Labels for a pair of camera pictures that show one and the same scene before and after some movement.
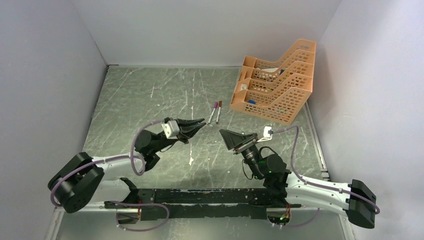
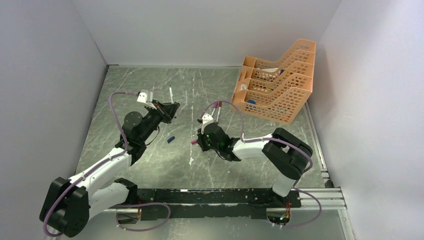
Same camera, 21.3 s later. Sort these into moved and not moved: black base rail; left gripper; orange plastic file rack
Moved: left gripper
Not moved: orange plastic file rack; black base rail
